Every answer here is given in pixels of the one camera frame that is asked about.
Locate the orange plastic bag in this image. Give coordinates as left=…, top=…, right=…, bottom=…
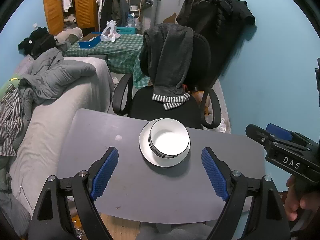
left=191, top=89, right=213, bottom=117

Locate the black office chair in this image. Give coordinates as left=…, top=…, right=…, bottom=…
left=112, top=32, right=222, bottom=129

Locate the person's right hand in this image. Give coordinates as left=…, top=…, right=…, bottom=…
left=284, top=175, right=319, bottom=222

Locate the grey duvet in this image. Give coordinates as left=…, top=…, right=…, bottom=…
left=19, top=48, right=96, bottom=106

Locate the grey bed mattress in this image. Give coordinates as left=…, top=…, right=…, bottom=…
left=9, top=57, right=114, bottom=215

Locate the black clothes pile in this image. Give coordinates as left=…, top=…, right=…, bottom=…
left=18, top=27, right=56, bottom=59

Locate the green checkered tablecloth table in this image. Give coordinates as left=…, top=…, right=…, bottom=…
left=66, top=34, right=149, bottom=89

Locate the black jacket on wall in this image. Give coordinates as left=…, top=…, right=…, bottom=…
left=176, top=0, right=255, bottom=78

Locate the blue cardboard box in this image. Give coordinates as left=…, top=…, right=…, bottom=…
left=78, top=32, right=101, bottom=49

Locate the orange wooden wardrobe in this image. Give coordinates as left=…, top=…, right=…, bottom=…
left=43, top=0, right=98, bottom=35

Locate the dark grey hooded sweater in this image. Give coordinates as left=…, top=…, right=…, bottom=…
left=139, top=23, right=195, bottom=111

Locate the white plastic bag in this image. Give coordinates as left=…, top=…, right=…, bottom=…
left=100, top=20, right=121, bottom=42

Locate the striped shirt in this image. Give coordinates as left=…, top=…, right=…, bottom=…
left=1, top=83, right=23, bottom=157

